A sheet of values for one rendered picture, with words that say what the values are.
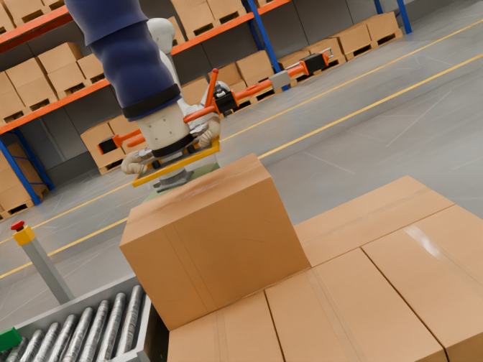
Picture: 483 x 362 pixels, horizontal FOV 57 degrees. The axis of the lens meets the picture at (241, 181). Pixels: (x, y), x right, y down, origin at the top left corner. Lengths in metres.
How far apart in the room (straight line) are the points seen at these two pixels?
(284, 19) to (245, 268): 8.95
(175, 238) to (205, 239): 0.11
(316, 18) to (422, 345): 9.58
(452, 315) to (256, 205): 0.71
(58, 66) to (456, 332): 8.43
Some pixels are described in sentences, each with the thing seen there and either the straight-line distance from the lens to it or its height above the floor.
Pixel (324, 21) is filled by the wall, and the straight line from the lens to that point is 10.58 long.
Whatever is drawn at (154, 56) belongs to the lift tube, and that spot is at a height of 1.48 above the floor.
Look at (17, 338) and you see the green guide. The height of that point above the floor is 0.59.
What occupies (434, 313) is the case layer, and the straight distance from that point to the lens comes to 1.39.
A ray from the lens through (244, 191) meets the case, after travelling 1.58.
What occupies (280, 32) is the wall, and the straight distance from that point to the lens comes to 10.32.
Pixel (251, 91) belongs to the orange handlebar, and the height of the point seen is 1.23.
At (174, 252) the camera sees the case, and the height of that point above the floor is 0.83.
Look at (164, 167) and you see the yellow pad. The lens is 1.60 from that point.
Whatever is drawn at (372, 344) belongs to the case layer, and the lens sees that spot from 1.35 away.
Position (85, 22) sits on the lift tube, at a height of 1.66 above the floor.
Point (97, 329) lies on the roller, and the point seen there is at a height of 0.54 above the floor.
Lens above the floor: 1.45
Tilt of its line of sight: 18 degrees down
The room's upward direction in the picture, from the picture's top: 25 degrees counter-clockwise
